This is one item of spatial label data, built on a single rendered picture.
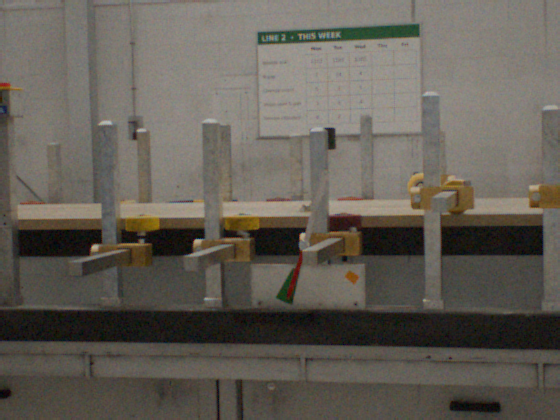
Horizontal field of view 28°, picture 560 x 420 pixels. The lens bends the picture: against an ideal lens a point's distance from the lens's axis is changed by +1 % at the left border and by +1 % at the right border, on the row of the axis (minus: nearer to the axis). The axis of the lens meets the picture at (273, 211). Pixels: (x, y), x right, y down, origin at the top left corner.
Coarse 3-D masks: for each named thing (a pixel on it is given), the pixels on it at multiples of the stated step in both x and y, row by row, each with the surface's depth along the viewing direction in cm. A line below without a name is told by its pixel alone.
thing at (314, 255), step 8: (328, 240) 244; (336, 240) 243; (312, 248) 225; (320, 248) 224; (328, 248) 232; (336, 248) 241; (304, 256) 221; (312, 256) 220; (320, 256) 223; (328, 256) 232; (304, 264) 221; (312, 264) 220
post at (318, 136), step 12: (312, 132) 251; (324, 132) 251; (312, 144) 251; (324, 144) 251; (312, 156) 251; (324, 156) 251; (312, 168) 252; (324, 168) 251; (312, 180) 252; (312, 192) 252; (324, 192) 251; (312, 204) 252; (324, 204) 251; (324, 216) 252; (324, 228) 252
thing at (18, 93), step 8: (0, 88) 265; (8, 88) 265; (16, 88) 268; (8, 96) 265; (16, 96) 268; (0, 104) 266; (8, 104) 265; (16, 104) 268; (8, 112) 265; (16, 112) 268
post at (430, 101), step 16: (432, 96) 245; (432, 112) 245; (432, 128) 245; (432, 144) 245; (432, 160) 246; (432, 176) 246; (432, 224) 246; (432, 240) 247; (432, 256) 247; (432, 272) 247; (432, 288) 247
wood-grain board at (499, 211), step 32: (32, 224) 285; (64, 224) 283; (96, 224) 281; (160, 224) 277; (192, 224) 275; (224, 224) 273; (288, 224) 270; (384, 224) 265; (416, 224) 263; (448, 224) 261; (480, 224) 260; (512, 224) 258
